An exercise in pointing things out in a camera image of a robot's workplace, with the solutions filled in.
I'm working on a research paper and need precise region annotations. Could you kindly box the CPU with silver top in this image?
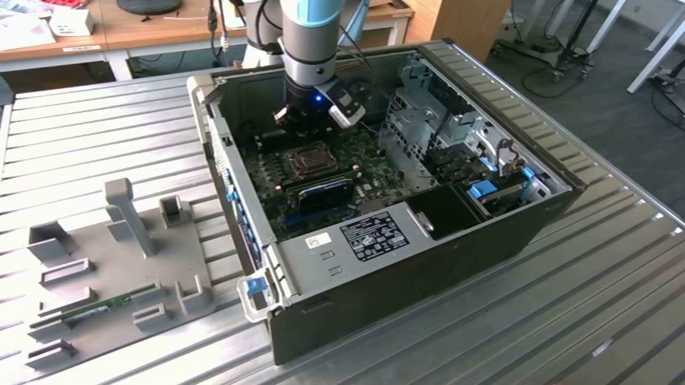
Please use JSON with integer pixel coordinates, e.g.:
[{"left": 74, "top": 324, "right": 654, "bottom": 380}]
[{"left": 295, "top": 148, "right": 331, "bottom": 168}]

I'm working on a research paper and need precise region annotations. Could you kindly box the metal socket cover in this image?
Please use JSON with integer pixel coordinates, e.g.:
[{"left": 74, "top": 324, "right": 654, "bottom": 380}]
[{"left": 283, "top": 140, "right": 343, "bottom": 180}]

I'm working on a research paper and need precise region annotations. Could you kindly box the CPU socket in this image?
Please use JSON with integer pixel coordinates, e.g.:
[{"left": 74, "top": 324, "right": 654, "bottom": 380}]
[{"left": 283, "top": 140, "right": 343, "bottom": 181}]

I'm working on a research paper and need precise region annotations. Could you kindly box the silver metal drive cage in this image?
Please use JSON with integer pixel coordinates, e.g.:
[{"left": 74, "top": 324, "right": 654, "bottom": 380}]
[{"left": 379, "top": 55, "right": 488, "bottom": 189}]

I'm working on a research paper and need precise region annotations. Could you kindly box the green motherboard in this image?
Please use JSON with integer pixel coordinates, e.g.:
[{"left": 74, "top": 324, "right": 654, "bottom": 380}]
[{"left": 235, "top": 120, "right": 430, "bottom": 241}]

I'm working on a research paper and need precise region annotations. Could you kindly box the wooden desk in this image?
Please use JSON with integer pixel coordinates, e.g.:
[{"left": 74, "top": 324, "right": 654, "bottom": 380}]
[{"left": 0, "top": 0, "right": 417, "bottom": 83}]

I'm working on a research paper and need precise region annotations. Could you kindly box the wooden cabinet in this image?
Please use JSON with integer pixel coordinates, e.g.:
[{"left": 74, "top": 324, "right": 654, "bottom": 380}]
[{"left": 430, "top": 0, "right": 513, "bottom": 63}]

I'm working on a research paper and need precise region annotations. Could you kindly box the black round object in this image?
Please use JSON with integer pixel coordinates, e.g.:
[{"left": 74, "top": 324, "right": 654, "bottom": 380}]
[{"left": 116, "top": 0, "right": 182, "bottom": 15}]

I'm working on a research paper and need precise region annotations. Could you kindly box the blue disk carrier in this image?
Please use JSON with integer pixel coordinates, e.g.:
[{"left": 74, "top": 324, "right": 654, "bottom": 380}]
[{"left": 465, "top": 180, "right": 500, "bottom": 201}]

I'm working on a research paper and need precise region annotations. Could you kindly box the silver power supply unit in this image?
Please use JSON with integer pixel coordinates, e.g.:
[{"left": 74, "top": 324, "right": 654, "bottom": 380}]
[{"left": 267, "top": 201, "right": 437, "bottom": 308}]

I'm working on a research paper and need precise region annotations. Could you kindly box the dark wheeled base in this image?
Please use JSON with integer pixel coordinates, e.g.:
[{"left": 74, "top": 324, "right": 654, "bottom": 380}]
[{"left": 490, "top": 38, "right": 542, "bottom": 58}]

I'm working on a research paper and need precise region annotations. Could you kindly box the hard disk drive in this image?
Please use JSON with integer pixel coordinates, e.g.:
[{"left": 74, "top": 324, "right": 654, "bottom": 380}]
[{"left": 472, "top": 182, "right": 552, "bottom": 216}]

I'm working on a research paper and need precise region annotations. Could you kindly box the white cardboard box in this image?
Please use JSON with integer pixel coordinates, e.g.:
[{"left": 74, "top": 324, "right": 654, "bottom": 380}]
[{"left": 47, "top": 7, "right": 96, "bottom": 38}]

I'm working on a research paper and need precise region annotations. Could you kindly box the dark open PC case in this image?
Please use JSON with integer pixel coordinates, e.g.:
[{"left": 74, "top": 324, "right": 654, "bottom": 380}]
[{"left": 186, "top": 38, "right": 589, "bottom": 367}]

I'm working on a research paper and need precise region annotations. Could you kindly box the black wheeled stand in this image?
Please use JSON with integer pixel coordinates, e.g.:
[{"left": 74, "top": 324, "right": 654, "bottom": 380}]
[{"left": 545, "top": 0, "right": 600, "bottom": 83}]

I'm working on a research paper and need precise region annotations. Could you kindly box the grey parts rack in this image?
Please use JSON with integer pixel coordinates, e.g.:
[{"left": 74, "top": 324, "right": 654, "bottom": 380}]
[{"left": 24, "top": 177, "right": 219, "bottom": 372}]

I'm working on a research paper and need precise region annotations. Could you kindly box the white table leg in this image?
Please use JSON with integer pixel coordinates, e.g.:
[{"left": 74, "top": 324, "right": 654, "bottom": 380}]
[{"left": 585, "top": 0, "right": 629, "bottom": 55}]

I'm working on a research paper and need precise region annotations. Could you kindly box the green RAM stick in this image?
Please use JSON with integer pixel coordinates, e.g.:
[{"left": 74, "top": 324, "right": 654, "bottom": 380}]
[{"left": 27, "top": 285, "right": 156, "bottom": 329}]

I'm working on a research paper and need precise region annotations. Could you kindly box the white table sticker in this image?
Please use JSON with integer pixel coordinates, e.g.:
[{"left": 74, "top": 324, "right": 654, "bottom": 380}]
[{"left": 590, "top": 338, "right": 617, "bottom": 358}]

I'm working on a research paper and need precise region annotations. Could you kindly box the grey cable bundle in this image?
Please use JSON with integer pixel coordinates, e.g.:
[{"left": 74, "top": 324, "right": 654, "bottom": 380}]
[{"left": 494, "top": 138, "right": 526, "bottom": 177}]

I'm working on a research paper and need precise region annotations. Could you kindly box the white table frame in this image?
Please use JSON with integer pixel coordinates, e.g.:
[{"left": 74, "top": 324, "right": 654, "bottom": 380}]
[{"left": 624, "top": 23, "right": 685, "bottom": 95}]

